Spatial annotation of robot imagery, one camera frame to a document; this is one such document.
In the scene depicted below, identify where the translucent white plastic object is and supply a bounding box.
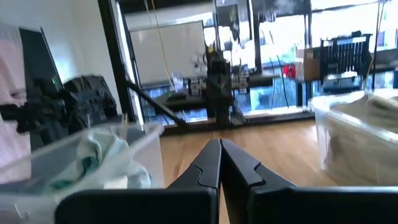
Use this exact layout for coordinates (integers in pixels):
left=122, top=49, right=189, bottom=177
left=170, top=73, right=185, bottom=91

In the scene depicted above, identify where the clear storage box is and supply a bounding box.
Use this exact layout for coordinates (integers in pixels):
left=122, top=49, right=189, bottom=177
left=323, top=72, right=359, bottom=91

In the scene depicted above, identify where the light blue teal-edged towel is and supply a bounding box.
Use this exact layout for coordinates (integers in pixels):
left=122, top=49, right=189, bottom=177
left=46, top=128, right=154, bottom=191

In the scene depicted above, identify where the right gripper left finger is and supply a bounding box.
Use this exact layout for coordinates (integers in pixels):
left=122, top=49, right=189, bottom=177
left=54, top=138, right=223, bottom=224

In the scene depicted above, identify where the black slatted crate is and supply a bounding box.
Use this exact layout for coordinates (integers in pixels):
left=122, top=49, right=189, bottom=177
left=320, top=30, right=373, bottom=75

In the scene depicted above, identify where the whiteboard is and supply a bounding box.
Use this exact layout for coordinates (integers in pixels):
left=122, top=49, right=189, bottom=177
left=129, top=21, right=208, bottom=85

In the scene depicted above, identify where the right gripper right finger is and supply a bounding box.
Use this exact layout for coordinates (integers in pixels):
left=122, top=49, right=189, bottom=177
left=220, top=138, right=398, bottom=224

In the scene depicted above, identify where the cardboard box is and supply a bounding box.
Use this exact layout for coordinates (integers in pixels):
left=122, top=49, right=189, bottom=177
left=303, top=48, right=323, bottom=81

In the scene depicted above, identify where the black monitor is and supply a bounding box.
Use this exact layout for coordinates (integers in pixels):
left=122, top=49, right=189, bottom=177
left=18, top=27, right=68, bottom=147

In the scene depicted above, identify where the thin yellow cable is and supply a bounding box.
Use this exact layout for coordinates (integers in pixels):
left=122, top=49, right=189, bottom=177
left=150, top=0, right=172, bottom=82

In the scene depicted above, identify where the person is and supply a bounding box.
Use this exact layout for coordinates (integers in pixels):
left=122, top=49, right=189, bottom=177
left=0, top=23, right=32, bottom=184

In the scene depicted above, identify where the red object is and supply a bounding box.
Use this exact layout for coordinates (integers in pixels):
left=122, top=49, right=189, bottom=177
left=282, top=65, right=297, bottom=78

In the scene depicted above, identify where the black metal frame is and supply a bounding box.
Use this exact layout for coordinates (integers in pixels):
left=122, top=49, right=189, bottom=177
left=98, top=0, right=315, bottom=136

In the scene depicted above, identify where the clear plastic bin white label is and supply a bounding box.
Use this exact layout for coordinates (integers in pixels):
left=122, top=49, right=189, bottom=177
left=309, top=88, right=398, bottom=187

